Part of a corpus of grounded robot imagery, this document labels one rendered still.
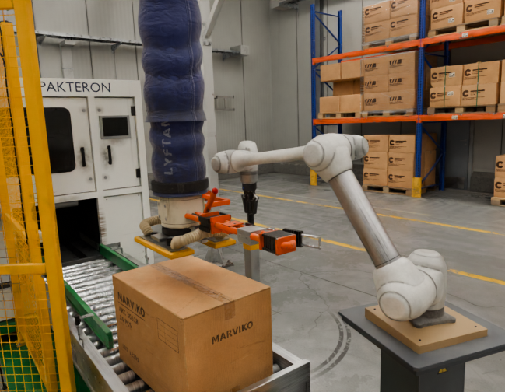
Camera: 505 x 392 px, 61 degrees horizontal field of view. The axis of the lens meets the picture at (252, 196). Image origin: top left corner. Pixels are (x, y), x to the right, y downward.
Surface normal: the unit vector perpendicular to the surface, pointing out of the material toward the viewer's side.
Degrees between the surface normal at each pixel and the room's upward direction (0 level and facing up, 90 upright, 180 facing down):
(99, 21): 90
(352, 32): 90
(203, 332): 90
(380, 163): 92
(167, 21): 81
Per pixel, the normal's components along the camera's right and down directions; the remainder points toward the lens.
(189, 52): 0.55, -0.16
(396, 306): -0.61, 0.25
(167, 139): -0.04, -0.12
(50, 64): 0.65, 0.11
